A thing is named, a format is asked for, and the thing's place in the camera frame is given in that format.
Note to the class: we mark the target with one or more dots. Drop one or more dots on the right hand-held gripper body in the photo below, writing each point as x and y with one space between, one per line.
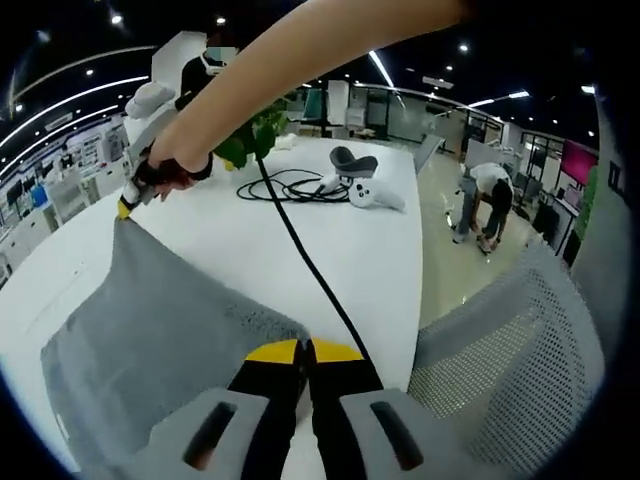
147 120

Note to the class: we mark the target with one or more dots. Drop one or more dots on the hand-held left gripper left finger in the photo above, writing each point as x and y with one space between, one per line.
240 450

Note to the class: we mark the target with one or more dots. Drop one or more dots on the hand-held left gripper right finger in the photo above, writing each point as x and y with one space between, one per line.
350 440

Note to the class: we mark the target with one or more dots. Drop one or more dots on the grey towel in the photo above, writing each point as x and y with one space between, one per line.
150 310

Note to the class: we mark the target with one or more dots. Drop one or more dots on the person's right hand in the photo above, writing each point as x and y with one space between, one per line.
175 175

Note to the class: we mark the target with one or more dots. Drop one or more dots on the potted green plant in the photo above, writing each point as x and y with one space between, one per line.
260 135

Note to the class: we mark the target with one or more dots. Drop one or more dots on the white table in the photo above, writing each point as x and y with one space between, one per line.
350 260

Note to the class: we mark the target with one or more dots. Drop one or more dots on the grey mesh office chair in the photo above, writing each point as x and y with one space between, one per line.
510 350

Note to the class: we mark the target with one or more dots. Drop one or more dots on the white standing board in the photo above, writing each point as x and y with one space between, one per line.
337 105

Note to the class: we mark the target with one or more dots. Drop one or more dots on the grey curved cushion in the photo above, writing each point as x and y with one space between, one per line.
352 165

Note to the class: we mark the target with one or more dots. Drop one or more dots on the white handheld controller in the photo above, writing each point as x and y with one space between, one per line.
370 195

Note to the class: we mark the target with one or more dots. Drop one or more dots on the pink screen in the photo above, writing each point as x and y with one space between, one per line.
577 160

